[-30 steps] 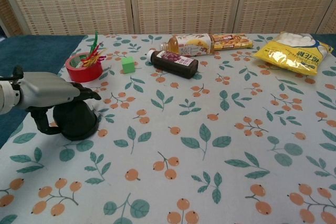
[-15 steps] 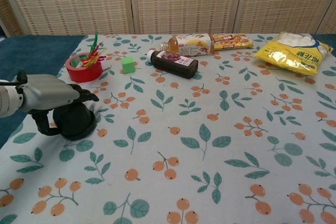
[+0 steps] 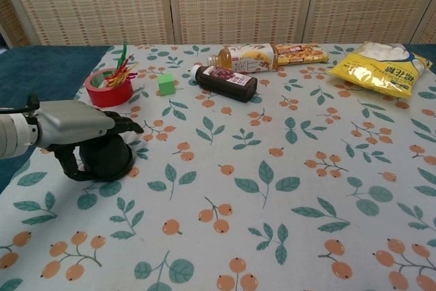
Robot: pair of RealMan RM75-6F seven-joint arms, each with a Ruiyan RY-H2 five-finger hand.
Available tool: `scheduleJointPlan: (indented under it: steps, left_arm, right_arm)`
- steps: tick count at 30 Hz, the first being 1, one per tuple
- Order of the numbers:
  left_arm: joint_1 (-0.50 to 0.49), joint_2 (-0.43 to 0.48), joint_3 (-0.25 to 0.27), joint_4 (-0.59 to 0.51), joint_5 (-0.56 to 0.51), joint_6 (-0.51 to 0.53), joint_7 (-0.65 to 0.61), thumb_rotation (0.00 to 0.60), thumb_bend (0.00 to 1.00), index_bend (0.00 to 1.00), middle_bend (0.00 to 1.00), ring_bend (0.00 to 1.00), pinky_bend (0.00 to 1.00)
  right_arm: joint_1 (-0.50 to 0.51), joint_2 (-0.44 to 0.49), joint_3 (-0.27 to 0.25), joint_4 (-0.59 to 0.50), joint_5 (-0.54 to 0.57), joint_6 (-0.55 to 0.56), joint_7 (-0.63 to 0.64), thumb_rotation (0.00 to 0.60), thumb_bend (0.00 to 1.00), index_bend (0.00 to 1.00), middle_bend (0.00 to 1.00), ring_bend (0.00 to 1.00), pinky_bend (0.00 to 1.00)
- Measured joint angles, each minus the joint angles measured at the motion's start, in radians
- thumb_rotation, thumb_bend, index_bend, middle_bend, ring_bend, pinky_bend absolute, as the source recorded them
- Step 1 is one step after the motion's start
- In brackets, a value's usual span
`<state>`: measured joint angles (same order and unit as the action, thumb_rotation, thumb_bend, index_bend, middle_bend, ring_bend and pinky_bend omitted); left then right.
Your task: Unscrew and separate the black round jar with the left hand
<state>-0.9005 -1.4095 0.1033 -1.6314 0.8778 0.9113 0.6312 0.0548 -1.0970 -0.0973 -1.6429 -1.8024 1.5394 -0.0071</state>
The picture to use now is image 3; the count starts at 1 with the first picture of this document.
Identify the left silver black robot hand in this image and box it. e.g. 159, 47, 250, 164
33, 99, 144, 183

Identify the dark green round bowl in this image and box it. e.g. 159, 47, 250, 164
78, 132, 135, 183

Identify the green cube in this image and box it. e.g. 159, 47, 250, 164
157, 73, 176, 97

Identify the woven folding screen panel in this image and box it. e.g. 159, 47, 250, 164
302, 0, 435, 45
0, 0, 175, 47
413, 0, 436, 45
168, 0, 316, 45
0, 0, 32, 48

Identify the dark grape juice bottle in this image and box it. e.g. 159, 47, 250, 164
189, 63, 259, 104

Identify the yellow tea bottle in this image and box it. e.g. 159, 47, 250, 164
208, 43, 279, 75

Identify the floral leaf print tablecloth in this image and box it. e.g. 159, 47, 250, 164
0, 43, 436, 291

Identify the orange biscuit pack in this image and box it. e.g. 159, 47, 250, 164
272, 42, 330, 67

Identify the yellow marshmallow bag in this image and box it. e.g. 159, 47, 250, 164
327, 40, 434, 99

